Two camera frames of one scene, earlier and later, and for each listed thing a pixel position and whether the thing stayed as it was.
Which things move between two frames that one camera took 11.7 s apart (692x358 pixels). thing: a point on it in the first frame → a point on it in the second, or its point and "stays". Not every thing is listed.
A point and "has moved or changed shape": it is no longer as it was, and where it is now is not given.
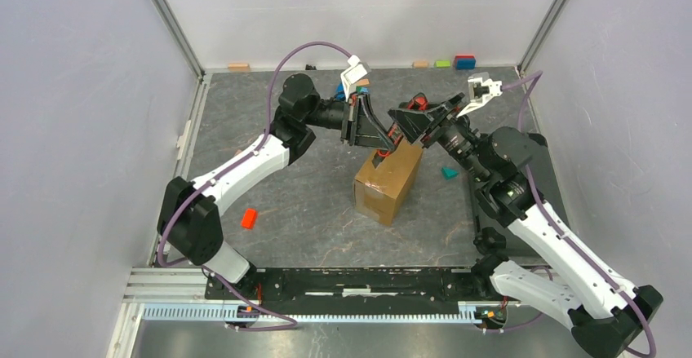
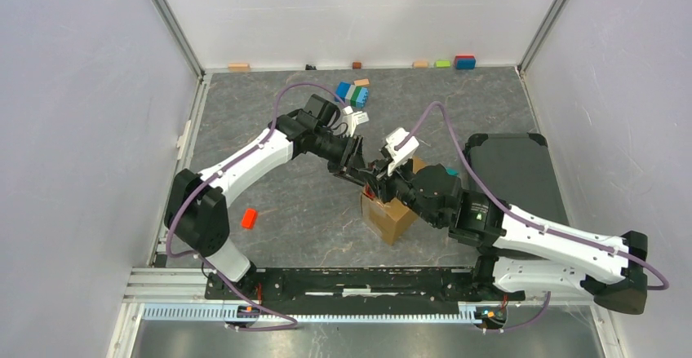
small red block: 248,219 stays
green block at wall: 442,64 stays
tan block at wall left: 238,67 stays
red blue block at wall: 465,62 stays
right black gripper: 415,123 → 380,183
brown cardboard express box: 384,180 has moved or changed shape
